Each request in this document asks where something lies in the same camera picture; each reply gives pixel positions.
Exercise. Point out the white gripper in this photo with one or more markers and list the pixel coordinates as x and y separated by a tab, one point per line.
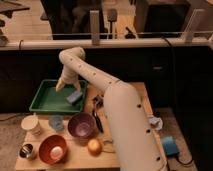
68	77

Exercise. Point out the blue sponge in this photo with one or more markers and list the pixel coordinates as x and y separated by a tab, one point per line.
74	97

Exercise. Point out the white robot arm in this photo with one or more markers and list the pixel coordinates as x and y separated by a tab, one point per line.
133	138

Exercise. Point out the green plastic tray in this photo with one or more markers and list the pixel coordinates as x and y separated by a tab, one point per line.
49	101

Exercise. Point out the clear blue plastic cup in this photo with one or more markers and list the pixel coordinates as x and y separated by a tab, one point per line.
56	122

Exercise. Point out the purple bowl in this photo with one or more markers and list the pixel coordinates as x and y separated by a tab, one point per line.
81	125

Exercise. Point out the white paper cup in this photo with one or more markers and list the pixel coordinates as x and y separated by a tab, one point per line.
31	124

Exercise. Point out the red bowl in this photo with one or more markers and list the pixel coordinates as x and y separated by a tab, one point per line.
48	144

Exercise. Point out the white egg in bowl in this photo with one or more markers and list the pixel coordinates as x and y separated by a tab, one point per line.
56	152

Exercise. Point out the yellow apple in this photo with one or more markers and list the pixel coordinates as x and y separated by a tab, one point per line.
94	147

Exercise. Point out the yellow banana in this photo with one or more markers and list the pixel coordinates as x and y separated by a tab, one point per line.
107	146

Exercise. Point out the small metal cup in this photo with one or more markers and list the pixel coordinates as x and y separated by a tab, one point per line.
27	151

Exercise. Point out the crumpled white cloth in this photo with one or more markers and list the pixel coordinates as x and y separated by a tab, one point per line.
156	122

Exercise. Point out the blue box on floor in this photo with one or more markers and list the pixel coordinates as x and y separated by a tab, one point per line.
169	146

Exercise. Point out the black handled kitchen tool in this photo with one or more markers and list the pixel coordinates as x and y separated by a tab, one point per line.
97	103

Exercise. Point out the wooden post left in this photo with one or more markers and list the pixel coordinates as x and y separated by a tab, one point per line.
95	27

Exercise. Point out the wooden post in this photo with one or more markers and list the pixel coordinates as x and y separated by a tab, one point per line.
95	27
195	19

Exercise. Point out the wooden post right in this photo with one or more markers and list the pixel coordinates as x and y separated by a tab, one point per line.
195	19

